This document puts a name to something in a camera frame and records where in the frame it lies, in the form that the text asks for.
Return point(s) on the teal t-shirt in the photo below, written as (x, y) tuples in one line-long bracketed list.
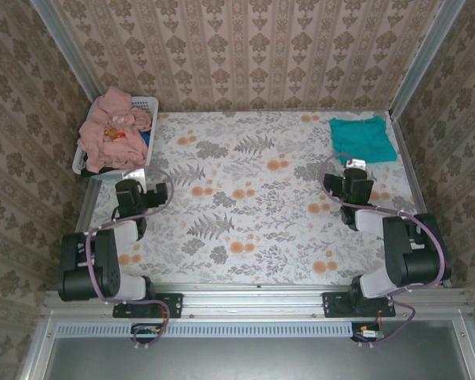
[(360, 138)]

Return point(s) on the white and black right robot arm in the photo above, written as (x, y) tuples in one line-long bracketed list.
[(374, 283)]

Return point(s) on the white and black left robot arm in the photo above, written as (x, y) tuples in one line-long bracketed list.
[(130, 287)]

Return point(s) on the pink t-shirt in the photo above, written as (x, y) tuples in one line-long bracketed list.
[(118, 154)]

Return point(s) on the black garment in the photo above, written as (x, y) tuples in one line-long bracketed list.
[(88, 172)]

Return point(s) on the blue garment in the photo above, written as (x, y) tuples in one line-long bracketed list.
[(145, 136)]

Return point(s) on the white plastic laundry basket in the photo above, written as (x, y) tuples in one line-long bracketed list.
[(152, 132)]

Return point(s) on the floral table cover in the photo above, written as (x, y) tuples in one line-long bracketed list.
[(241, 245)]

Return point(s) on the grey metal base panel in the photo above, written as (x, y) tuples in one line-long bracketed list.
[(241, 360)]

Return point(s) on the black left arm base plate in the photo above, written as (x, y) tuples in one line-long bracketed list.
[(170, 305)]

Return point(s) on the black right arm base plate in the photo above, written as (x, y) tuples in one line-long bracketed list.
[(336, 305)]

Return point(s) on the aluminium mounting rail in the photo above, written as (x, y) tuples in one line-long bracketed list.
[(253, 301)]

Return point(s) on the aluminium frame post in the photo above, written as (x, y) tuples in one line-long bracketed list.
[(427, 51), (63, 43)]

